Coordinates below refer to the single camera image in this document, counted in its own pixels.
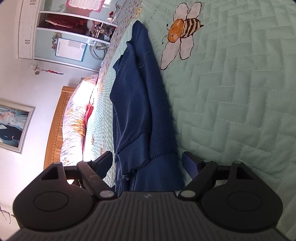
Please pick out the mint quilted bee bedspread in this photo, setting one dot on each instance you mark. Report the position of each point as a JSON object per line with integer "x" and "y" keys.
{"x": 234, "y": 98}

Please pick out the wooden headboard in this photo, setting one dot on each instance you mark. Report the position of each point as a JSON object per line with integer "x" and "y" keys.
{"x": 55, "y": 139}

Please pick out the floral pillow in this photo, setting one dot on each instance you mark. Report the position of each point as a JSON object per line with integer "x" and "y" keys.
{"x": 74, "y": 121}

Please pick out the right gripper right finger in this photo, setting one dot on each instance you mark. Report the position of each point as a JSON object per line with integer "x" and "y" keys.
{"x": 202, "y": 174}

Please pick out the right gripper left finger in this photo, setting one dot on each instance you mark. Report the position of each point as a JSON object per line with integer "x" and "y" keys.
{"x": 92, "y": 174}

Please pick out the sliding door wardrobe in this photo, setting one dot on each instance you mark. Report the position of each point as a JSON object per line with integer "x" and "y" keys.
{"x": 74, "y": 33}

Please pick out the blue knit sweater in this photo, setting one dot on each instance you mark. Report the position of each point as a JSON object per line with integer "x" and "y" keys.
{"x": 146, "y": 155}

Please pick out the framed wedding photo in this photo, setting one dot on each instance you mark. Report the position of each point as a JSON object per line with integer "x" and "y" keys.
{"x": 15, "y": 120}

